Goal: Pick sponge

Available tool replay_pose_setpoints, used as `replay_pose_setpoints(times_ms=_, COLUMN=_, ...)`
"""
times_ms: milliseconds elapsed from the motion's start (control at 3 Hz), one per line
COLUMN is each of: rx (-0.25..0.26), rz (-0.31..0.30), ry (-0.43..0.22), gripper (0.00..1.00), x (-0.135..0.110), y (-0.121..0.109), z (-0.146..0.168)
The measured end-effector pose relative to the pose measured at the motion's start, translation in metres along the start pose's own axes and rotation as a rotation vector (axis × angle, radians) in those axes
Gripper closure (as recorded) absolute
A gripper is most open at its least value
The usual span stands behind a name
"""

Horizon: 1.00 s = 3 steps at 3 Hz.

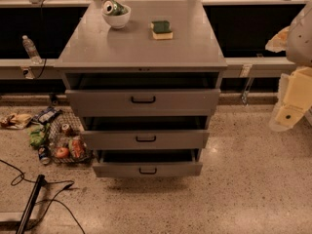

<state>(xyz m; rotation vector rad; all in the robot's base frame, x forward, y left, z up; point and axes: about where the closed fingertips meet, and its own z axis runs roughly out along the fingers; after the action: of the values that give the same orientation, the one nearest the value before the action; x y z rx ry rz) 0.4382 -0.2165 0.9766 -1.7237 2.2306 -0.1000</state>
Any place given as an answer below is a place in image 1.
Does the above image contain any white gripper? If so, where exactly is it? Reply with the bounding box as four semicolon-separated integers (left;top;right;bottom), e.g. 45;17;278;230
269;66;312;132

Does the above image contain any green yellow sponge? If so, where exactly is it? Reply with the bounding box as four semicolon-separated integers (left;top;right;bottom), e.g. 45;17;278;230
151;20;174;40

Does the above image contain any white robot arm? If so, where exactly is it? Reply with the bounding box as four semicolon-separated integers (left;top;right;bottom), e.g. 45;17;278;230
265;1;312;132

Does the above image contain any grey bottom drawer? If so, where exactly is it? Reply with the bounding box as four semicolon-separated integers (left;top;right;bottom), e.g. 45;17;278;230
93;149;203;177

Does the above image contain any grey drawer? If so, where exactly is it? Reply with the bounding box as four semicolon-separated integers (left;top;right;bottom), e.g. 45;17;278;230
93;149;203;177
82;116;209;150
66;72;220;117

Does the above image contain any grey drawer cabinet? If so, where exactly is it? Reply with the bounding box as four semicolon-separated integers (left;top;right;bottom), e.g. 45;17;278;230
54;0;229;179

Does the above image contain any white ceramic bowl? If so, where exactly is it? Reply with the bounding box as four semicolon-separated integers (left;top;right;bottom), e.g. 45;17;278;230
102;5;131;29

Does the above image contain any grey middle drawer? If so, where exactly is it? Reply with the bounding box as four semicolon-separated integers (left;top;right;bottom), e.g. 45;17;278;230
82;116;209;150

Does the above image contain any green soda can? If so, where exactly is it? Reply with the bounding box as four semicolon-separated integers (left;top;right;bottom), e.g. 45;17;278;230
102;0;128;16

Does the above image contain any grey top drawer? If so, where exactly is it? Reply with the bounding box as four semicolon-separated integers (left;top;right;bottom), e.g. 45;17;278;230
66;72;220;117

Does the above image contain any orange snack bag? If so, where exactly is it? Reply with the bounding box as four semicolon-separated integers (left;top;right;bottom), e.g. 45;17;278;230
68;138;85;159

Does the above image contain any small brown can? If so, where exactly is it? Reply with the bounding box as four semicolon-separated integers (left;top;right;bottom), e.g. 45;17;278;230
61;124;73;137

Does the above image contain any red apple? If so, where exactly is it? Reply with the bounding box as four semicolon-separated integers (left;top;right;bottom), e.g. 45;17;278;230
55;147;69;159

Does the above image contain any blue white snack packet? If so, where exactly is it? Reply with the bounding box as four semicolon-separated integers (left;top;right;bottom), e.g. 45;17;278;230
32;106;60;124

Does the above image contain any blue soda can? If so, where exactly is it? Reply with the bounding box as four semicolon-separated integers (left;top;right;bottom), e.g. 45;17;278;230
38;145;51;165

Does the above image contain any green chip bag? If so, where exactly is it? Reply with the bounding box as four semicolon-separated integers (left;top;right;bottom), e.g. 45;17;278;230
29;124;50;149

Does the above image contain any clear plastic water bottle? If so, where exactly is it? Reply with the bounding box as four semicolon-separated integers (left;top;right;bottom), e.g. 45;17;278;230
22;35;42;64

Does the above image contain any yellow brown snack bag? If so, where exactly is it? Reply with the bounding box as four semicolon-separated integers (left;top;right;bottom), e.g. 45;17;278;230
0;113;32;130

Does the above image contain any black metal pole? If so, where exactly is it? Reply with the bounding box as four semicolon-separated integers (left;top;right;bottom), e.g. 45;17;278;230
16;175;45;234

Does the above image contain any wire mesh basket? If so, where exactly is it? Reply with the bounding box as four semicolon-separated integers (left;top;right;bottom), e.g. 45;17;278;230
48;111;93;164

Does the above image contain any black hanging cable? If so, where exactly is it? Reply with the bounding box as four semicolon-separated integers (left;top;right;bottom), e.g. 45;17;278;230
34;0;54;80

